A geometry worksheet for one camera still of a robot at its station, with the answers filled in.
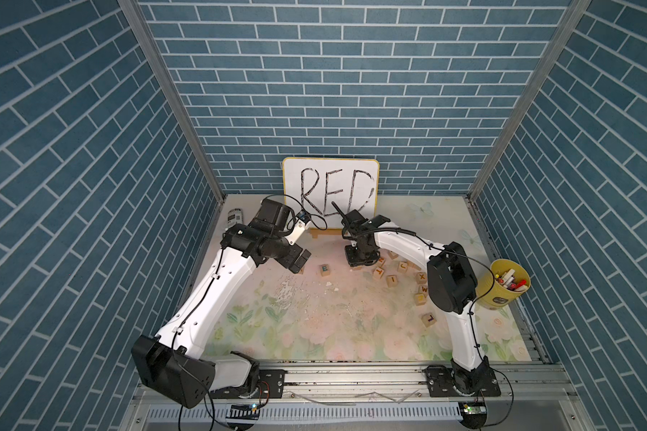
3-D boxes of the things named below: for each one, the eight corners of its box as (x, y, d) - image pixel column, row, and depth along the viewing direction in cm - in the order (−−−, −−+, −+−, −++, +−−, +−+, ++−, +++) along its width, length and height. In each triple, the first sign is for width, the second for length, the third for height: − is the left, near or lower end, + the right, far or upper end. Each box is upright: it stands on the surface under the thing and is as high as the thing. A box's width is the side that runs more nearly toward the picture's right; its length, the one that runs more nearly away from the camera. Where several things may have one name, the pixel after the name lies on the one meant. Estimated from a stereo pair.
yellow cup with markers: (475, 312, 90) (497, 291, 78) (464, 282, 97) (483, 258, 85) (510, 312, 90) (538, 291, 78) (497, 282, 97) (521, 259, 85)
